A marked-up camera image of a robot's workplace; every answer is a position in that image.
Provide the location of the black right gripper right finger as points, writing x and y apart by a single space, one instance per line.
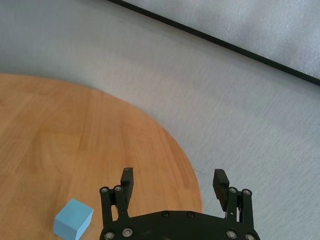
221 187

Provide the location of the black wall baseboard strip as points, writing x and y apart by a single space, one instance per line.
212 39

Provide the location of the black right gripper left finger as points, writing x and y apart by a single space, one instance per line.
126 190

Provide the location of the blue cube building block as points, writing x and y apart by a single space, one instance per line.
72 220

